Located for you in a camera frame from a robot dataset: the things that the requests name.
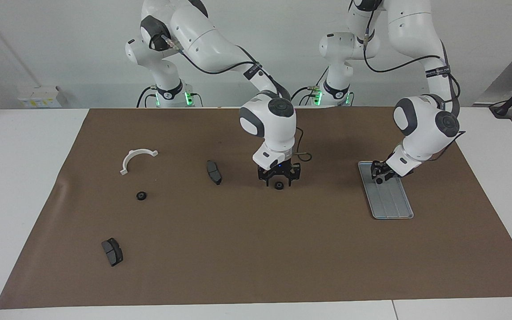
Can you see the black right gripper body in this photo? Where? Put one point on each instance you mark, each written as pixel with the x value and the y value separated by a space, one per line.
pixel 278 168

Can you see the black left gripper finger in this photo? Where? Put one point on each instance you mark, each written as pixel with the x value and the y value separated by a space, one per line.
pixel 388 179
pixel 376 168

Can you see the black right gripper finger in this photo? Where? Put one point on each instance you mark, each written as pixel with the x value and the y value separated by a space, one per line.
pixel 293 177
pixel 264 179

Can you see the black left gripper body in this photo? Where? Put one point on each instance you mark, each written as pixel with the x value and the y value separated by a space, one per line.
pixel 391 172

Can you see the large black bearing gear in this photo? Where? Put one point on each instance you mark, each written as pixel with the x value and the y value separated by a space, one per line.
pixel 141 195
pixel 278 185

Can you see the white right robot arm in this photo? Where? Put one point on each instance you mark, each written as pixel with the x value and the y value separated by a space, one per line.
pixel 269 129

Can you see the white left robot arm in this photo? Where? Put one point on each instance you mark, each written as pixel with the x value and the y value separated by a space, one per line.
pixel 420 133

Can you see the silver metal tray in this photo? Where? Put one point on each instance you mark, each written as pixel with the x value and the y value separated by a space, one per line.
pixel 391 204

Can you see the long dark brake pad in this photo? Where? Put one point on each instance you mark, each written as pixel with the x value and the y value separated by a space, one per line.
pixel 214 172

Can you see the brown table mat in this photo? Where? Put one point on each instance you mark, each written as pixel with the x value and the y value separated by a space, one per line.
pixel 260 249

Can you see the short dark brake pad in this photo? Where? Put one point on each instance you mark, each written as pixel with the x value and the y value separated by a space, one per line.
pixel 112 252

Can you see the white curved plastic bracket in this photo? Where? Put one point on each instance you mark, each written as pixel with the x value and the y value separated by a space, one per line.
pixel 126 163

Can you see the white wall socket box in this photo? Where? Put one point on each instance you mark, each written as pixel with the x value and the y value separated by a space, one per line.
pixel 38 98

